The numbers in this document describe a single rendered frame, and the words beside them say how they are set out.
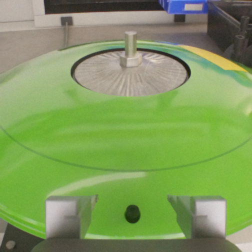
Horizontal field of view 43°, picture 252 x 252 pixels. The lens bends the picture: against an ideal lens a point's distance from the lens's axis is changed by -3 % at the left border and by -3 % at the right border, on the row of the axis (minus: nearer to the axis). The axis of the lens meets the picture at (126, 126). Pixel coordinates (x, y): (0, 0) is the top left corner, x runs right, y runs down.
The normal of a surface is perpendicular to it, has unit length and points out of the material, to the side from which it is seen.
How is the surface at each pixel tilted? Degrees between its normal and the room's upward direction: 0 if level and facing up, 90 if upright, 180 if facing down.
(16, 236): 0
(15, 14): 90
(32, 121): 17
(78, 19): 90
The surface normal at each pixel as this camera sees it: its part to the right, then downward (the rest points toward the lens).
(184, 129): 0.09, -0.68
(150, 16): 0.09, 0.54
